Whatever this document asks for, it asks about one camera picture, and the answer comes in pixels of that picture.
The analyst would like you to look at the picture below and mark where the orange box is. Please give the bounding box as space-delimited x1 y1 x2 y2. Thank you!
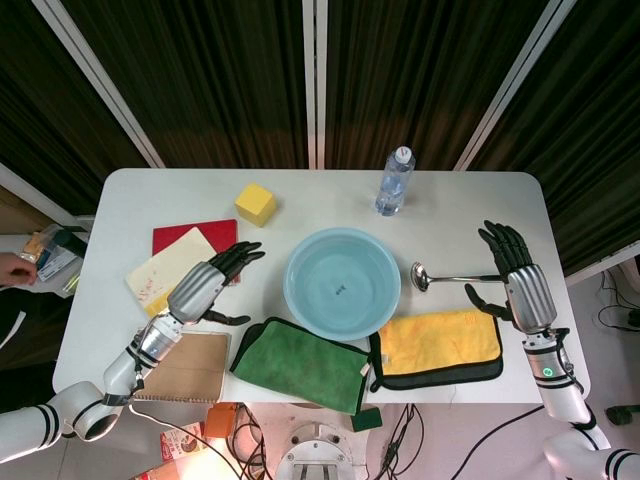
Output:
204 403 239 440

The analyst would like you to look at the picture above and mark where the black cable bundle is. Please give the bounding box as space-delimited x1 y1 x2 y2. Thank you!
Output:
380 402 427 480

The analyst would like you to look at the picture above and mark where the stainless steel ladle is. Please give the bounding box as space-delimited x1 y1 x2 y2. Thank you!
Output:
409 261 506 291

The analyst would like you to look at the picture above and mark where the dark green sponge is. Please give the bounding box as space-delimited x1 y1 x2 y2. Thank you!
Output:
349 405 384 434

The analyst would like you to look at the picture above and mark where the black small device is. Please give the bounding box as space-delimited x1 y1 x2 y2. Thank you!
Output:
57 227 90 251

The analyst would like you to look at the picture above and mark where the black floor cable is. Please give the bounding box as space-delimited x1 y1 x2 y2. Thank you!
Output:
582 272 640 332

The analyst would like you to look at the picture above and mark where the clear plastic water bottle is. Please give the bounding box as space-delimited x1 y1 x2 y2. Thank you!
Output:
374 145 417 217

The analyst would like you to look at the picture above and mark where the green microfiber cloth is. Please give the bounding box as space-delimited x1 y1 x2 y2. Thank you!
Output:
228 316 372 416

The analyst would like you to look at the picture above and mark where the red printed package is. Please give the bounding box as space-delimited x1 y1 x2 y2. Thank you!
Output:
159 422 207 464

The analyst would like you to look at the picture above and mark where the brown kraft spiral notebook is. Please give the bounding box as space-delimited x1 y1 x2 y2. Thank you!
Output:
130 329 232 405

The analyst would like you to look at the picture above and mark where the dark pleated curtain panel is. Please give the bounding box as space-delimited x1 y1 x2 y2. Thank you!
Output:
324 0 551 171
0 0 151 216
62 0 309 170
469 0 640 277

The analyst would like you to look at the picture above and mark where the cream yellow lexicon book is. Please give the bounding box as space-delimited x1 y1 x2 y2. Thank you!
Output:
125 227 219 317

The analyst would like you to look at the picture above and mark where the yellow grey microfiber cloth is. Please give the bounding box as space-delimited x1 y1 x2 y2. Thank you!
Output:
368 309 505 392

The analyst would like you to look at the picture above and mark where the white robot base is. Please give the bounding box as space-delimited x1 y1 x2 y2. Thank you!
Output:
273 424 356 480

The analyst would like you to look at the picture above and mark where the blue white packet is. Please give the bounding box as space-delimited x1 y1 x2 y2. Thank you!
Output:
35 244 84 282

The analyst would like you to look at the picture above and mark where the red spiral notebook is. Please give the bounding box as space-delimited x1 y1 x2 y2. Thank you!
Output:
152 218 240 261

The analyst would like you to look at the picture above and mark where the yellow cube block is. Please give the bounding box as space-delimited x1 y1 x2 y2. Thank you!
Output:
234 182 278 229

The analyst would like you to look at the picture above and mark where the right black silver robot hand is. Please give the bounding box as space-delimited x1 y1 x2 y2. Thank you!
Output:
463 219 559 334

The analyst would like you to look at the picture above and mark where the bystander bare hand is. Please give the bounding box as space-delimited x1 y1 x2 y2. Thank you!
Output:
0 251 39 289

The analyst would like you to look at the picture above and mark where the light blue plastic basin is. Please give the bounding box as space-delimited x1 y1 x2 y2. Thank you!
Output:
283 227 403 343

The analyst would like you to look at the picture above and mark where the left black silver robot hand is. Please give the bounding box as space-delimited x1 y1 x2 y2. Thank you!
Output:
164 241 265 326

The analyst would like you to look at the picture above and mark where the white partition frame post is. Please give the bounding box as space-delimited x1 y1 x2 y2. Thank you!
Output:
30 0 167 169
301 0 330 170
452 0 577 172

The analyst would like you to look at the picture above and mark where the orange snack packet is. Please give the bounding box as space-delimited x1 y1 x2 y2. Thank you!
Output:
22 232 47 265

